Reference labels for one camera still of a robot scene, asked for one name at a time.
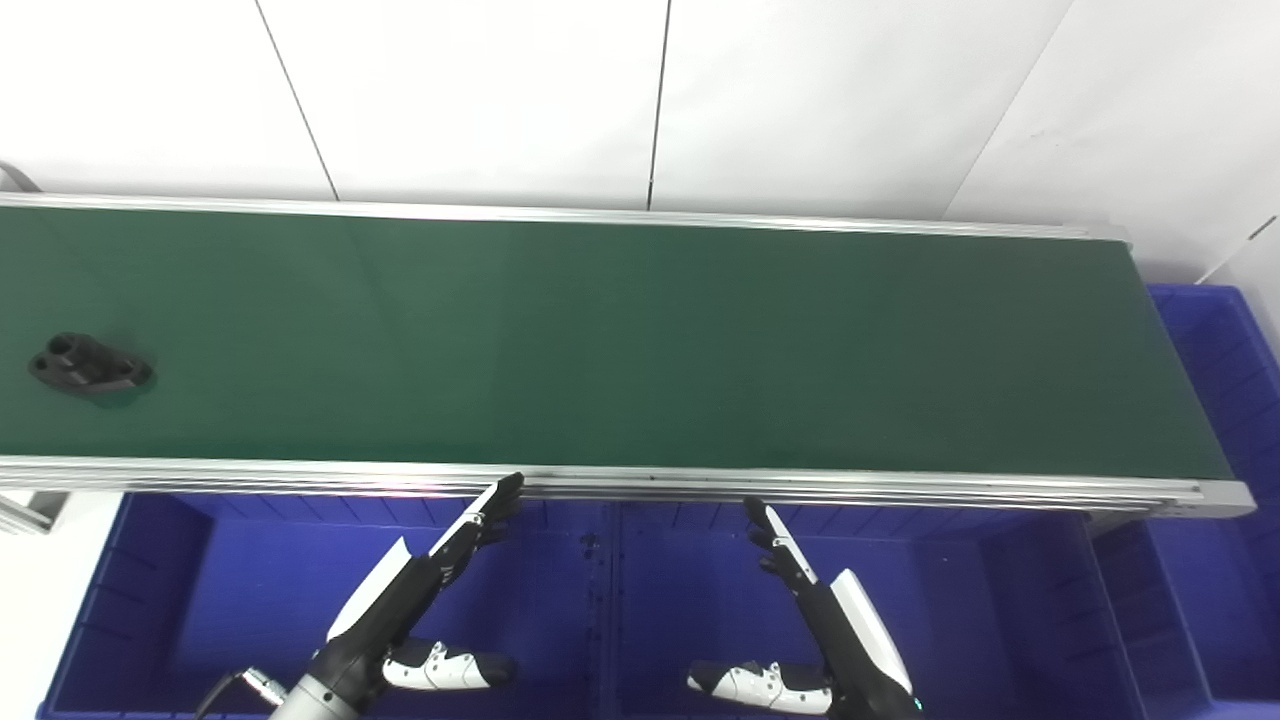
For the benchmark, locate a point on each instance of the black metal bracket part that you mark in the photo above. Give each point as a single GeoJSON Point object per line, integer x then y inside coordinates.
{"type": "Point", "coordinates": [88, 365]}

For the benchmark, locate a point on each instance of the green conveyor belt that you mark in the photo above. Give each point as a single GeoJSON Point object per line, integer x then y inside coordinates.
{"type": "Point", "coordinates": [640, 340]}

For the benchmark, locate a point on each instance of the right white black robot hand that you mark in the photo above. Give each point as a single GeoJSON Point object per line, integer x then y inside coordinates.
{"type": "Point", "coordinates": [860, 630]}

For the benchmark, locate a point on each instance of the blue plastic bin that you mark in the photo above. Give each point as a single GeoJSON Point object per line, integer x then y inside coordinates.
{"type": "Point", "coordinates": [250, 590]}
{"type": "Point", "coordinates": [700, 590]}
{"type": "Point", "coordinates": [1230, 400]}

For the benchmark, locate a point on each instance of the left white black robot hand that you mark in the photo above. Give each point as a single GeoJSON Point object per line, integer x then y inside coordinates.
{"type": "Point", "coordinates": [385, 610]}

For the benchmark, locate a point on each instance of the aluminium conveyor support leg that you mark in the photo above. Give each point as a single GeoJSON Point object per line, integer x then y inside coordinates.
{"type": "Point", "coordinates": [30, 510]}

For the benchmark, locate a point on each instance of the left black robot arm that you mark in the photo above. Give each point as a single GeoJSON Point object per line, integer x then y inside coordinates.
{"type": "Point", "coordinates": [315, 702]}

